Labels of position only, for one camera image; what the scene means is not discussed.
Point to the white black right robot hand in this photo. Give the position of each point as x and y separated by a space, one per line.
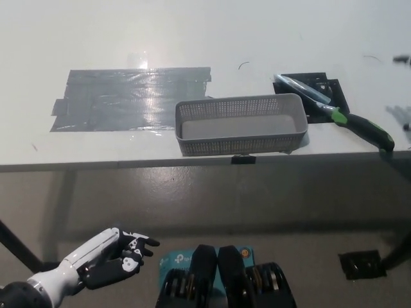
404 118

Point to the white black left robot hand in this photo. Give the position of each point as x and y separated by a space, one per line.
93 250

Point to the black tape patch on table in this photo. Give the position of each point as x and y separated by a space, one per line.
335 96

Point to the black table leg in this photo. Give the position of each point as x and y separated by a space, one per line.
399 253
19 245

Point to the black floor plate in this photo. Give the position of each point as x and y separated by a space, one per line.
361 264

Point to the grey perforated plastic basket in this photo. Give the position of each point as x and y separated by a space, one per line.
237 141

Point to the large grey duct tape patch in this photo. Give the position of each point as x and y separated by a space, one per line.
118 102

